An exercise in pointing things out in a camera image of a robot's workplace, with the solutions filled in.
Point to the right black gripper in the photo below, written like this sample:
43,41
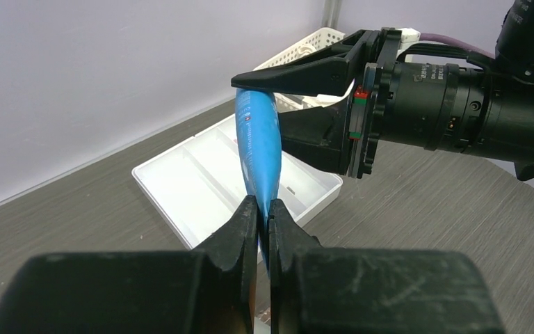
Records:
429,96

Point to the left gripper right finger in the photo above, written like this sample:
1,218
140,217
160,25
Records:
316,289

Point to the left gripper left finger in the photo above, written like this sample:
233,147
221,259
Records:
209,289

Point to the blue toothpaste tube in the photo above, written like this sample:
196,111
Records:
260,152

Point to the white plastic bin tray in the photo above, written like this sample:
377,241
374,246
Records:
197,184

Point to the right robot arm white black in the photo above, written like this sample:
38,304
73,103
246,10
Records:
505,128

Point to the white perforated basket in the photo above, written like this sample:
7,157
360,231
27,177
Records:
320,39

